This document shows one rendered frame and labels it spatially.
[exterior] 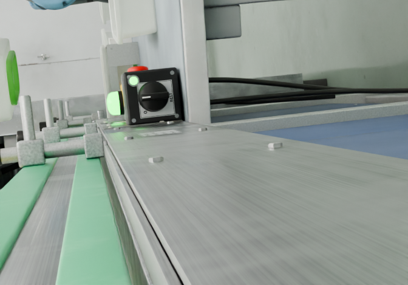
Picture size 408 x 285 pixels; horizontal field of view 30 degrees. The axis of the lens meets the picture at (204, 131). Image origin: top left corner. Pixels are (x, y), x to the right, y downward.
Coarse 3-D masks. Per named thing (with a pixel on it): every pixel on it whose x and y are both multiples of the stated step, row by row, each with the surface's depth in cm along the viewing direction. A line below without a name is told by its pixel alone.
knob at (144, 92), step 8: (144, 88) 110; (152, 88) 110; (160, 88) 110; (144, 96) 109; (152, 96) 109; (160, 96) 109; (168, 96) 109; (144, 104) 110; (152, 104) 110; (160, 104) 110
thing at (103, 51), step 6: (102, 48) 189; (102, 54) 188; (102, 60) 204; (102, 66) 204; (108, 66) 189; (102, 72) 204; (108, 72) 189; (108, 78) 188; (108, 84) 188; (108, 90) 188; (108, 114) 205
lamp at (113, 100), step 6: (108, 96) 142; (114, 96) 141; (120, 96) 141; (108, 102) 142; (114, 102) 141; (120, 102) 141; (108, 108) 142; (114, 108) 141; (120, 108) 141; (114, 114) 143; (120, 114) 143
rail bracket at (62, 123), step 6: (60, 102) 183; (60, 108) 183; (60, 114) 183; (60, 120) 183; (66, 120) 183; (78, 120) 184; (84, 120) 184; (90, 120) 184; (42, 126) 182; (60, 126) 183; (66, 126) 183; (72, 126) 184; (78, 126) 185
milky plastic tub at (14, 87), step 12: (0, 48) 160; (0, 60) 155; (12, 60) 161; (0, 72) 155; (12, 72) 158; (0, 84) 156; (12, 84) 158; (0, 96) 157; (12, 96) 159; (0, 108) 157; (12, 108) 163; (0, 120) 158
